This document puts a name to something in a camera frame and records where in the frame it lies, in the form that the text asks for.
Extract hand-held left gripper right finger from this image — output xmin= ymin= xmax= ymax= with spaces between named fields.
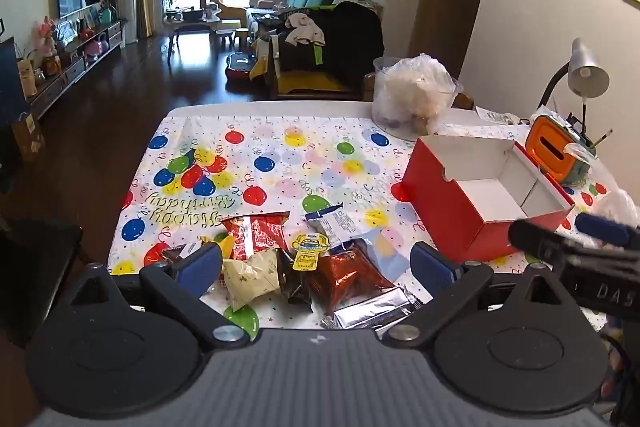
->
xmin=382 ymin=242 xmax=568 ymax=349

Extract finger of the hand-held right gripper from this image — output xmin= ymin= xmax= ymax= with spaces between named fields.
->
xmin=574 ymin=212 xmax=640 ymax=253
xmin=507 ymin=219 xmax=640 ymax=271

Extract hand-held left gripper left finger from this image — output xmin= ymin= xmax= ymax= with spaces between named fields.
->
xmin=65 ymin=242 xmax=251 ymax=351

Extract plain yellow snack packet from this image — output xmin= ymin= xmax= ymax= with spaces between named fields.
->
xmin=200 ymin=232 xmax=237 ymax=259

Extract cream gold-star snack packet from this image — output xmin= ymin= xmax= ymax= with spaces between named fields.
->
xmin=222 ymin=249 xmax=281 ymax=313

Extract red snack packet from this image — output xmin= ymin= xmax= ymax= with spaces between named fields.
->
xmin=221 ymin=212 xmax=292 ymax=261

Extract red cardboard box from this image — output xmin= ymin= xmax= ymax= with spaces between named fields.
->
xmin=400 ymin=134 xmax=577 ymax=264

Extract silver foil packet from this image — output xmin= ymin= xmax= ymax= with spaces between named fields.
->
xmin=322 ymin=287 xmax=426 ymax=333

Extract red-brown foil packet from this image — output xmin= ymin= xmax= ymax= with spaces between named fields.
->
xmin=305 ymin=242 xmax=396 ymax=318

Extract black packet yellow print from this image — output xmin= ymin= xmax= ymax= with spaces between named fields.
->
xmin=276 ymin=249 xmax=314 ymax=308

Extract yellow cartoon snack packet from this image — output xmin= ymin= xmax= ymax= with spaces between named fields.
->
xmin=290 ymin=232 xmax=329 ymax=272

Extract white blue snack packet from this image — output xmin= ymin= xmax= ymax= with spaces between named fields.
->
xmin=305 ymin=203 xmax=359 ymax=249

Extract clear plastic bag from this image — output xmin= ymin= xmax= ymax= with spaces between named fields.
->
xmin=562 ymin=142 xmax=640 ymax=228

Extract printed paper leaflet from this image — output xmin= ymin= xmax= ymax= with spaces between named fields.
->
xmin=475 ymin=107 xmax=521 ymax=126

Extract clear plastic bowl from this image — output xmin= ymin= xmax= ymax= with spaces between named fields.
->
xmin=372 ymin=56 xmax=458 ymax=142

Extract balloon print tablecloth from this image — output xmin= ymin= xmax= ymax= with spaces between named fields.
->
xmin=107 ymin=112 xmax=640 ymax=333

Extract silver desk lamp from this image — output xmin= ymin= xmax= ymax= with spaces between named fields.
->
xmin=537 ymin=38 xmax=611 ymax=118

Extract clear bag of rice cakes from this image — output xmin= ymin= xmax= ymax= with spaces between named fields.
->
xmin=375 ymin=53 xmax=458 ymax=135

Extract red floor toy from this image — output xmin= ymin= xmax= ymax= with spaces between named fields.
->
xmin=225 ymin=52 xmax=258 ymax=82

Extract brown paper bag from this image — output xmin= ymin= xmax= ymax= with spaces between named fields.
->
xmin=12 ymin=112 xmax=46 ymax=155

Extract grey TV cabinet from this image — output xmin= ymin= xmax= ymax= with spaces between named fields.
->
xmin=22 ymin=21 xmax=126 ymax=118

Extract black coat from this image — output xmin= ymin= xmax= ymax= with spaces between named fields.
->
xmin=279 ymin=1 xmax=386 ymax=90

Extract coffee table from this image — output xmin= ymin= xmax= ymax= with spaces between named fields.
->
xmin=164 ymin=14 xmax=221 ymax=62

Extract pink kettlebell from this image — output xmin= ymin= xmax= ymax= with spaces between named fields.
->
xmin=84 ymin=34 xmax=108 ymax=58

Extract beige cloth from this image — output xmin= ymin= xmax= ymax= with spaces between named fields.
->
xmin=285 ymin=13 xmax=326 ymax=48

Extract pink flowers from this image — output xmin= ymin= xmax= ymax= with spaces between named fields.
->
xmin=35 ymin=17 xmax=58 ymax=58

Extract black cable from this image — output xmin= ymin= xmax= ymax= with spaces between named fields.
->
xmin=606 ymin=331 xmax=632 ymax=420

